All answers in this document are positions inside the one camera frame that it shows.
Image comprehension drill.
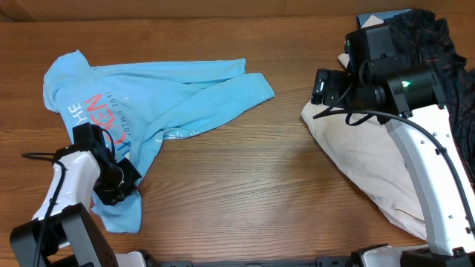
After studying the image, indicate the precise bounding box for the light blue printed t-shirt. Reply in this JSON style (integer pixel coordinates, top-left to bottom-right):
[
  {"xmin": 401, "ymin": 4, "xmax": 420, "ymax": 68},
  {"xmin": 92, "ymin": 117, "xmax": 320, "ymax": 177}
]
[{"xmin": 42, "ymin": 49, "xmax": 276, "ymax": 234}]

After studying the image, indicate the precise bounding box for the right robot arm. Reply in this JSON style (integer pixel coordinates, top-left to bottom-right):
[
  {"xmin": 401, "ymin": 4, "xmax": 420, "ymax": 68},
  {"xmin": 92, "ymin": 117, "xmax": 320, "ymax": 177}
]
[{"xmin": 311, "ymin": 24, "xmax": 474, "ymax": 266}]

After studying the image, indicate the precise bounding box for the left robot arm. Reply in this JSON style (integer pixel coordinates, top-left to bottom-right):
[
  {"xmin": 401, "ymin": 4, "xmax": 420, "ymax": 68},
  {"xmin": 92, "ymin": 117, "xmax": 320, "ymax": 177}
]
[{"xmin": 10, "ymin": 122, "xmax": 153, "ymax": 267}]

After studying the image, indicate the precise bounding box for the beige garment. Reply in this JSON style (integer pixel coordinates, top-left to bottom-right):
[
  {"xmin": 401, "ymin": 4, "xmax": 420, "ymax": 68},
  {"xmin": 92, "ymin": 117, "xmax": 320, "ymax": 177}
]
[{"xmin": 300, "ymin": 14, "xmax": 428, "ymax": 241}]

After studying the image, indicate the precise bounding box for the dark blue folded cloth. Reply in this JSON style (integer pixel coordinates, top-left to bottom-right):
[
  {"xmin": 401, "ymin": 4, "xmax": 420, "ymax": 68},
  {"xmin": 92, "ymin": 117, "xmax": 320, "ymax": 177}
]
[{"xmin": 357, "ymin": 9, "xmax": 410, "ymax": 28}]

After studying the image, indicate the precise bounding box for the dark patterned garment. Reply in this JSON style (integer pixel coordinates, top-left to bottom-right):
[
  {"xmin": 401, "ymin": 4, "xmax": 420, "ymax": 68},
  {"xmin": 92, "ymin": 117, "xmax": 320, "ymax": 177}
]
[{"xmin": 384, "ymin": 9, "xmax": 474, "ymax": 184}]

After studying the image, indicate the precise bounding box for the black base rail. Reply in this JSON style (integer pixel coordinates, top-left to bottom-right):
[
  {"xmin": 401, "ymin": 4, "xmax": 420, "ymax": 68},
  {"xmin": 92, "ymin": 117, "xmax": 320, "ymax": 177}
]
[{"xmin": 142, "ymin": 251, "xmax": 350, "ymax": 267}]

